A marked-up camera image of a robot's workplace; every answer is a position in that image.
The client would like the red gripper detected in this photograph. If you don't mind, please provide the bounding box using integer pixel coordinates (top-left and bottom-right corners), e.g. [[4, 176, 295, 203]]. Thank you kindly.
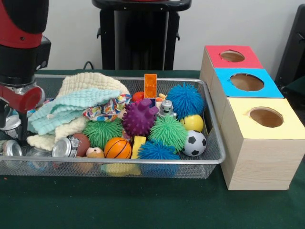
[[0, 84, 46, 146]]

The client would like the mint knitted cloth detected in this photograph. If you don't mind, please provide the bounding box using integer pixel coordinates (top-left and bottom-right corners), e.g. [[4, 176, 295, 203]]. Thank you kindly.
[[27, 87, 121, 136]]

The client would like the crushed red silver can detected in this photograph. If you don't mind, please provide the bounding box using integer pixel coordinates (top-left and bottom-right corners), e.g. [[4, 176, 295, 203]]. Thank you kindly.
[[51, 135, 81, 158]]

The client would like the cream knitted cloth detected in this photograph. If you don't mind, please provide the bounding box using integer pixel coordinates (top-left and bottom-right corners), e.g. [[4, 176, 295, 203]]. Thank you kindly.
[[27, 72, 131, 151]]

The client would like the colourful patterned cloth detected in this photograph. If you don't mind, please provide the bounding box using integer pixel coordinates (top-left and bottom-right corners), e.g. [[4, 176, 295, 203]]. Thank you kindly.
[[82, 94, 132, 122]]

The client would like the wooden box with three holes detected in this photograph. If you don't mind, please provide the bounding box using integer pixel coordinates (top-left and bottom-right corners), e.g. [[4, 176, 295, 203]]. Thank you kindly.
[[199, 44, 305, 191]]

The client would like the crushed black silver can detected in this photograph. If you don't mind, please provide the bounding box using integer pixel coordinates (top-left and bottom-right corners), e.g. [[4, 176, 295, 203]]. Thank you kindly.
[[0, 115, 22, 139]]

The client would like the orange basketball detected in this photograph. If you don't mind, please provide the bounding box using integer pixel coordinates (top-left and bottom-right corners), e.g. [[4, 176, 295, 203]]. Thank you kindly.
[[104, 137, 132, 159]]

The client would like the purple spiky toy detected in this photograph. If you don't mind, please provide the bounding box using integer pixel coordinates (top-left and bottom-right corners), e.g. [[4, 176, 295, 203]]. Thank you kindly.
[[122, 98, 159, 137]]

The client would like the green koosh ball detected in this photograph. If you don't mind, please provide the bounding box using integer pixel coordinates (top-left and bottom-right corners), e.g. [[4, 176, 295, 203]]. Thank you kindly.
[[149, 116, 189, 153]]

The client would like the dark green tablecloth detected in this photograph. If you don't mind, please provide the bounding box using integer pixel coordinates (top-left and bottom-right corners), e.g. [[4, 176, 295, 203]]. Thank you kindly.
[[0, 69, 305, 229]]

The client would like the large blue koosh ball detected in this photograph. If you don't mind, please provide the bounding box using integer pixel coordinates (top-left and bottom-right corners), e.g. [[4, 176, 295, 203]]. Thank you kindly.
[[166, 82, 205, 120]]

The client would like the black and white soccer ball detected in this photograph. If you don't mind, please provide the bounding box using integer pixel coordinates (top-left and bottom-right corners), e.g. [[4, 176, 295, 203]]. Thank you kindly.
[[182, 130, 207, 157]]

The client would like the black upright panel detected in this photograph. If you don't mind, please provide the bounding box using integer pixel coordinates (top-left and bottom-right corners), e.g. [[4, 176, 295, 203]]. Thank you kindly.
[[274, 3, 305, 101]]

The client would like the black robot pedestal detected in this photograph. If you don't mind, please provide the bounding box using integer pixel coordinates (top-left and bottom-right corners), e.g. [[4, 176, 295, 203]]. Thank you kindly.
[[91, 0, 193, 71]]

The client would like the wire mesh bin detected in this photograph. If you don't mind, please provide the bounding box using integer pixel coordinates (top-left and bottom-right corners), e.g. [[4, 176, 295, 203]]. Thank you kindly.
[[0, 73, 226, 179]]

